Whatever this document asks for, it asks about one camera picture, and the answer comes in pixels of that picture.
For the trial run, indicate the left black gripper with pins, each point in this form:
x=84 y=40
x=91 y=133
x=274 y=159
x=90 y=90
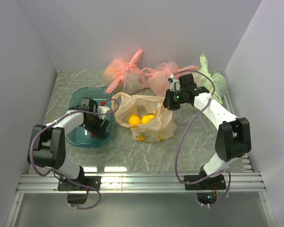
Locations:
x=96 y=130

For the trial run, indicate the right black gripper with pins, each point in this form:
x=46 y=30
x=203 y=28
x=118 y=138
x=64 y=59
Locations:
x=168 y=102

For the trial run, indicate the teal plastic tray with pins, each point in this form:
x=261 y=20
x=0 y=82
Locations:
x=80 y=137

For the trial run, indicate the orange printed plastic bag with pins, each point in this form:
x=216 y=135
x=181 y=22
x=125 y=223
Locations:
x=161 y=127

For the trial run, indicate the yellow fake lemon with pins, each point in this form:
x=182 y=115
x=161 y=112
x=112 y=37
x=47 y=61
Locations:
x=134 y=120

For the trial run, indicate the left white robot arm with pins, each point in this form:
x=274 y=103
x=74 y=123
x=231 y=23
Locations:
x=47 y=149

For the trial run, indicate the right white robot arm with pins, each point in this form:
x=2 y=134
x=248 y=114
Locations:
x=233 y=138

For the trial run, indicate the middle pink tied bag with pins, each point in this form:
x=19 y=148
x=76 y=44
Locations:
x=157 y=79

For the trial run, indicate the pink tied bag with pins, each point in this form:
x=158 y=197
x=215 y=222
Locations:
x=157 y=79
x=126 y=77

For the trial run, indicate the green tied bag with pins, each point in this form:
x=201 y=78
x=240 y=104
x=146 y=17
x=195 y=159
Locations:
x=217 y=78

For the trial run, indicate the left pink tied bag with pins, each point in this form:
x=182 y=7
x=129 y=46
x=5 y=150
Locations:
x=126 y=77

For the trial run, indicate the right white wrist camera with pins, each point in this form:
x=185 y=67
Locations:
x=175 y=84

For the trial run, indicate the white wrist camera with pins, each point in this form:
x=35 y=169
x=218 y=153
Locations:
x=175 y=84
x=103 y=110

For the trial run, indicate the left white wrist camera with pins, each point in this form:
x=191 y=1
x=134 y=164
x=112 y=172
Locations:
x=103 y=110

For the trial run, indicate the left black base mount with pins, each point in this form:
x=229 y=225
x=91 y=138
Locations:
x=79 y=189

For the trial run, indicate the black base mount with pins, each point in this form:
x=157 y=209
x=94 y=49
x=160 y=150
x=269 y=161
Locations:
x=207 y=189
x=79 y=189

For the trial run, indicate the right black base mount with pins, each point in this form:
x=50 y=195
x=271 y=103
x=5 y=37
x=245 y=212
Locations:
x=207 y=189

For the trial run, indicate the aluminium rail frame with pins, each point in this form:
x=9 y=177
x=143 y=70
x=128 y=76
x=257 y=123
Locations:
x=142 y=185

